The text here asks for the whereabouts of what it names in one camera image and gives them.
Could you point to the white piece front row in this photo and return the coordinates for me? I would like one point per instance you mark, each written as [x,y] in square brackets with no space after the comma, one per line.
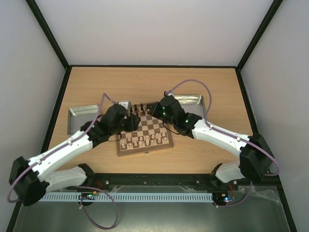
[137,141]

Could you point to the dark chess pieces row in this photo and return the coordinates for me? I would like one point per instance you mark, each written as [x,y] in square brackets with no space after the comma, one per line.
[140,109]

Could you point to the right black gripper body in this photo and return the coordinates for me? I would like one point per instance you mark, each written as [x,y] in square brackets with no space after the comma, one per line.
[154,109]

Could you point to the wooden chess board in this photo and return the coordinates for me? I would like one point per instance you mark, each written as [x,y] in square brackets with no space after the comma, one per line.
[150,129]

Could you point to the silver metal tin lid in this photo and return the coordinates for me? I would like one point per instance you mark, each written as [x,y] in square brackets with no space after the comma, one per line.
[79,115]

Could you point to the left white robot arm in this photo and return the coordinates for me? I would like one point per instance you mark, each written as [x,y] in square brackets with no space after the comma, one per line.
[32,178]

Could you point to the black mounting rail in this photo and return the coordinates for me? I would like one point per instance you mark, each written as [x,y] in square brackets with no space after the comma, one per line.
[195,181]

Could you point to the black enclosure frame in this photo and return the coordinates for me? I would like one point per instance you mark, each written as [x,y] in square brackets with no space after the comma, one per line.
[248,52]

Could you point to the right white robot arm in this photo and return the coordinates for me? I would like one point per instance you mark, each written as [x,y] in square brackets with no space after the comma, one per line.
[253,153]

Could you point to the light blue cable duct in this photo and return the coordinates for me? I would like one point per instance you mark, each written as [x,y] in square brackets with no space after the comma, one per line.
[130,197]

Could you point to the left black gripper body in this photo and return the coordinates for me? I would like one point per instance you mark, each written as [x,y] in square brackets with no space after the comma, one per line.
[117,130]

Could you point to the yellow metal tin box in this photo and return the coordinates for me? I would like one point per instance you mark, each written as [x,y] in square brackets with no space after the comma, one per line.
[192,104]

